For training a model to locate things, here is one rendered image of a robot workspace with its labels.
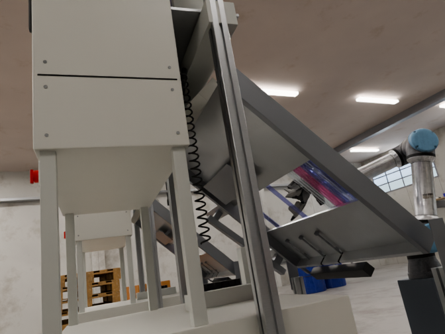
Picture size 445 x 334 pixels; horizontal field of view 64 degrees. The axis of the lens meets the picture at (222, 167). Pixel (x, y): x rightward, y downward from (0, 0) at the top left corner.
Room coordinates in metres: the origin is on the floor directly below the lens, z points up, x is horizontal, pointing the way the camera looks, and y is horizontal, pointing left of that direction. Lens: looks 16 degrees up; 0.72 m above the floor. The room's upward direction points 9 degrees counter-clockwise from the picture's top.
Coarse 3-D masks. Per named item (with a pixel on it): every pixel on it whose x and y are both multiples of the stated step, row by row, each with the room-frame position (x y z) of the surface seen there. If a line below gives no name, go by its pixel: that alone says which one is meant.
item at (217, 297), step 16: (176, 0) 0.88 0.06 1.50; (192, 0) 0.90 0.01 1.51; (176, 16) 0.81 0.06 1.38; (192, 16) 0.82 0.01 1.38; (176, 32) 0.87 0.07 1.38; (192, 32) 0.88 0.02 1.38; (432, 224) 0.94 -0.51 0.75; (288, 272) 1.67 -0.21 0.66; (208, 288) 1.29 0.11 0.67; (224, 288) 1.14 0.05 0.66; (240, 288) 1.15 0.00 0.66; (208, 304) 1.12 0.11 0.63; (224, 304) 1.13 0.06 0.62
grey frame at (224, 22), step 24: (216, 0) 0.78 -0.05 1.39; (216, 24) 0.76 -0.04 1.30; (192, 48) 0.90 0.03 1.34; (216, 48) 0.77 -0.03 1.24; (192, 72) 0.98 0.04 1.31; (216, 72) 0.79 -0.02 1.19; (192, 96) 1.13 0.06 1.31; (240, 96) 0.78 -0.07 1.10; (240, 120) 0.77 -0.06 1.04; (240, 144) 0.77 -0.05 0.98; (240, 168) 0.76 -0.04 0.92; (168, 192) 1.47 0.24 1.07; (240, 192) 0.77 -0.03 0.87; (240, 216) 0.79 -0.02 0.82; (264, 240) 0.77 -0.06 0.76; (264, 264) 0.78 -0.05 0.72; (264, 288) 0.77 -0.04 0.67; (264, 312) 0.76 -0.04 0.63
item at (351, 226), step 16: (336, 208) 1.11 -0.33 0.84; (352, 208) 1.06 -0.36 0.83; (368, 208) 1.02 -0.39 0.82; (288, 224) 1.40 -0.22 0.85; (304, 224) 1.32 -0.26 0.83; (320, 224) 1.26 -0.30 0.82; (336, 224) 1.20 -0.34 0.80; (352, 224) 1.14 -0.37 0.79; (368, 224) 1.09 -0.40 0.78; (384, 224) 1.05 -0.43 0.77; (288, 240) 1.51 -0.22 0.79; (320, 240) 1.36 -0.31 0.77; (336, 240) 1.29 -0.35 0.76; (352, 240) 1.23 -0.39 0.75; (368, 240) 1.17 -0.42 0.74; (384, 240) 1.12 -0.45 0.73; (400, 240) 1.08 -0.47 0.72; (304, 256) 1.58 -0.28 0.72
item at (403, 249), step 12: (348, 252) 1.31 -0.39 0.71; (360, 252) 1.24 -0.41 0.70; (372, 252) 1.19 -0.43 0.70; (384, 252) 1.13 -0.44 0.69; (396, 252) 1.08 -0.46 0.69; (408, 252) 1.04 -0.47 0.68; (420, 252) 1.00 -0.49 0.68; (300, 264) 1.59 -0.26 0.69; (312, 264) 1.50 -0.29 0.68; (324, 264) 1.43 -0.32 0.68
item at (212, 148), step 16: (208, 112) 1.02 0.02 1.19; (208, 128) 1.10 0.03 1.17; (224, 128) 1.05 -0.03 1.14; (256, 128) 0.97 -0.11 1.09; (208, 144) 1.20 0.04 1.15; (224, 144) 1.14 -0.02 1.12; (256, 144) 1.04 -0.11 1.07; (272, 144) 1.00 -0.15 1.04; (288, 144) 0.96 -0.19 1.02; (208, 160) 1.30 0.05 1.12; (224, 160) 1.23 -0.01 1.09; (256, 160) 1.12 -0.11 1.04; (272, 160) 1.07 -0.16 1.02; (288, 160) 1.02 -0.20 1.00; (304, 160) 0.98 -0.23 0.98; (208, 176) 1.42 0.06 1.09; (224, 176) 1.25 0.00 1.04; (256, 176) 1.21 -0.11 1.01; (272, 176) 1.15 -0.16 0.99; (224, 192) 1.37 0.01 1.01
